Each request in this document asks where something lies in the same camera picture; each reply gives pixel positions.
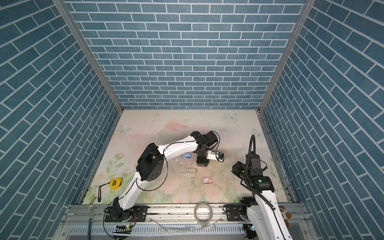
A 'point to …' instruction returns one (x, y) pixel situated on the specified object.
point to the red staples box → (207, 180)
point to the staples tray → (191, 170)
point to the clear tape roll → (201, 222)
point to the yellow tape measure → (115, 183)
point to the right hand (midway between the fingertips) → (232, 164)
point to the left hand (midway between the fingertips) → (206, 161)
